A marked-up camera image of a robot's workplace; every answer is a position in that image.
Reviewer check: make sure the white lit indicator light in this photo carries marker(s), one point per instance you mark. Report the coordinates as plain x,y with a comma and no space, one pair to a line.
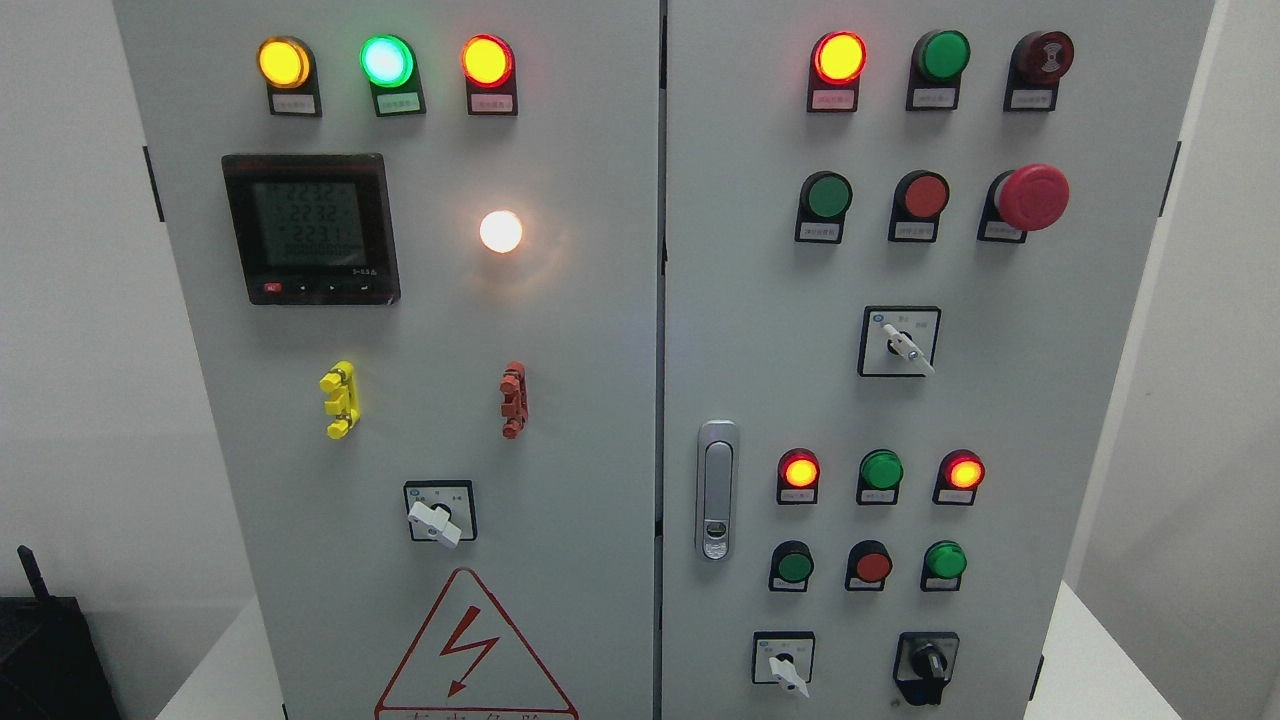
501,231

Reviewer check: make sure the silver door lock handle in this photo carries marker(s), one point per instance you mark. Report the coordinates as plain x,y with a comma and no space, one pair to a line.
718,460

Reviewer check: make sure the red indicator light left door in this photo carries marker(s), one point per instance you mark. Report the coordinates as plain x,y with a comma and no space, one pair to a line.
488,66

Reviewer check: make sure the green illuminated button lower right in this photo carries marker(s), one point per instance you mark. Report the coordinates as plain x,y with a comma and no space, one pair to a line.
943,567

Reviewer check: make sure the white selector switch bottom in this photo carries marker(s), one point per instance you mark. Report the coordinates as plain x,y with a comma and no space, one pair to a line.
784,659

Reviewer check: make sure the red high voltage warning sticker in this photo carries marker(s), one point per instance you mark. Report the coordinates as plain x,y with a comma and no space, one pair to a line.
468,660

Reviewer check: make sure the black box with antenna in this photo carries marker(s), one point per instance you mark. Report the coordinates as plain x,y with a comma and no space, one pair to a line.
49,667

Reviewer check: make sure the red push button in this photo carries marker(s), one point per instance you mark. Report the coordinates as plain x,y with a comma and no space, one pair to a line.
869,564
918,201

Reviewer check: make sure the green push button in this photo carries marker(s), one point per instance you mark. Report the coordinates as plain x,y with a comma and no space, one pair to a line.
792,565
824,200

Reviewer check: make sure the red push button lower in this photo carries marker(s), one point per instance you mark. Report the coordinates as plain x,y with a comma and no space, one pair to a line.
869,564

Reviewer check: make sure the yellow terminal connector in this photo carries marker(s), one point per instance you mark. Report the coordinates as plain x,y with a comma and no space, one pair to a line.
341,402

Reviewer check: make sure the red emergency stop button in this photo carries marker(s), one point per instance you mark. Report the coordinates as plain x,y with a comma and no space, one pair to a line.
1023,200

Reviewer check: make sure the black rotary knob switch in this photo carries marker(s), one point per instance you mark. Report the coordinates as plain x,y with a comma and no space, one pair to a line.
924,665

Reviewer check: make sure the green indicator light top right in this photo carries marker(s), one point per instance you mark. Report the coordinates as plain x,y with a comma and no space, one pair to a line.
937,64

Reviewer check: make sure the red lit indicator lower left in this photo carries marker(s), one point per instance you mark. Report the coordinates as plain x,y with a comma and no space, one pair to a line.
798,475

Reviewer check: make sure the green push button lower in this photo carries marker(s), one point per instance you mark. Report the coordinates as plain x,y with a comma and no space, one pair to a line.
792,565

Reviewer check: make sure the green indicator light lower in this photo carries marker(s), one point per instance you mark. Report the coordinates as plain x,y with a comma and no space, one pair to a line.
880,477

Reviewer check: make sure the yellow indicator light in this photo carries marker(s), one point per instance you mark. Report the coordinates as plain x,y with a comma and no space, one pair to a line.
288,67

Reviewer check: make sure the white selector switch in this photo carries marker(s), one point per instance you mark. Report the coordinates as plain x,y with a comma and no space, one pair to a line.
784,659
898,341

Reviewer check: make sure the white selector switch left door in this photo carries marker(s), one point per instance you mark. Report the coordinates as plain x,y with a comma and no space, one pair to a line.
441,511

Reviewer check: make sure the green lit indicator light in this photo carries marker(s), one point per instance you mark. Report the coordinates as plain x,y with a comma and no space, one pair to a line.
392,71

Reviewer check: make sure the red indicator light lower right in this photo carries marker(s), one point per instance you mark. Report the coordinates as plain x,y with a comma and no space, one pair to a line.
958,478

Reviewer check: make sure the red terminal connector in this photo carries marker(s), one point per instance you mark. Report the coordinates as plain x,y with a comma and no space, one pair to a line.
515,401

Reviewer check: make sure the red indicator light top right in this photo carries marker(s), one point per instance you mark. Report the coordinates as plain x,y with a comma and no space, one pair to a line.
836,63

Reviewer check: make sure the grey electrical cabinet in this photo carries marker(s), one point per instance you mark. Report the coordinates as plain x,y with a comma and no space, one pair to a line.
656,162

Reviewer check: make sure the green push button upper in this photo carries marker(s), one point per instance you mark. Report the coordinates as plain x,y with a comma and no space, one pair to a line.
824,200

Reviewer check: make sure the white selector switch upper right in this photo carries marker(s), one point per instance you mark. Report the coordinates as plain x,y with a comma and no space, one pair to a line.
898,341

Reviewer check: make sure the red push button upper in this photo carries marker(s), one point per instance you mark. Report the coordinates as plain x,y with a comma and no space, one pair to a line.
918,201

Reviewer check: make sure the black digital power meter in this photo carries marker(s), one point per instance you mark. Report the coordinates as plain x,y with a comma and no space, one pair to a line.
313,229

